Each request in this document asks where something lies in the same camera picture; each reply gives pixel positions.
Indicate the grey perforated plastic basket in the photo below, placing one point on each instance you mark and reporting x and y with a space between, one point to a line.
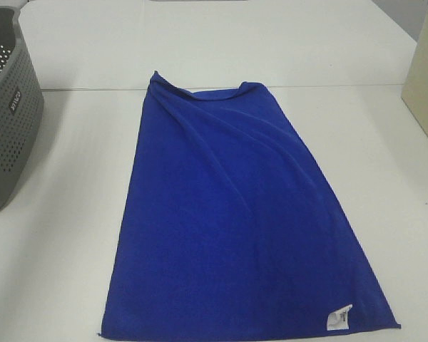
21 102

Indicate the blue towel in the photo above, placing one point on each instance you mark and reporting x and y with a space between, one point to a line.
231 232

